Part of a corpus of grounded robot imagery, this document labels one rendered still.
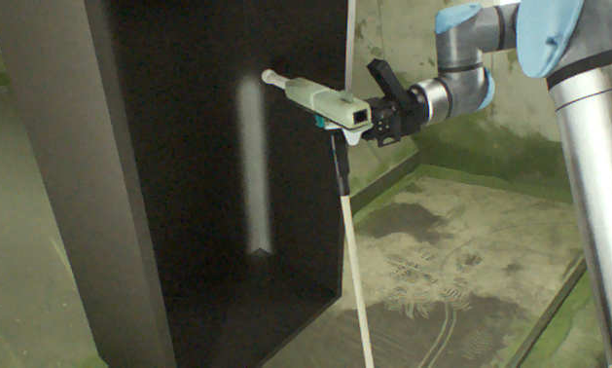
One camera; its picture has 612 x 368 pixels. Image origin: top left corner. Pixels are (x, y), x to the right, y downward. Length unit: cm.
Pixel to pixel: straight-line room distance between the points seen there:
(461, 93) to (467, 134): 196
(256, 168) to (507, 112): 165
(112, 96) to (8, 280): 139
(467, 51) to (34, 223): 165
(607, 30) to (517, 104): 236
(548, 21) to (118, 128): 60
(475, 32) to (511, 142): 190
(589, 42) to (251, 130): 115
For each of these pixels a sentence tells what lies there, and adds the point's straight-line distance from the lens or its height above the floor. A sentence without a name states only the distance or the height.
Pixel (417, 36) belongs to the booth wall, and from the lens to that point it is 308.
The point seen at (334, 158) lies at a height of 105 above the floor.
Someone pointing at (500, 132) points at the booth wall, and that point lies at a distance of 301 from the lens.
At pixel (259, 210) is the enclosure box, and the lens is 173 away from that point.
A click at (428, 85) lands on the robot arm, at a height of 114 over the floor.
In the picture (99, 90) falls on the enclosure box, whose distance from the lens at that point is 85.
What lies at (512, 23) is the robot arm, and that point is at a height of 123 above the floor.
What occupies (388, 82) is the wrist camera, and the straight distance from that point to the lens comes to 107.
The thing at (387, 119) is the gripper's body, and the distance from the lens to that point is 108.
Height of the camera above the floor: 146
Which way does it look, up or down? 25 degrees down
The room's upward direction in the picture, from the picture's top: 10 degrees counter-clockwise
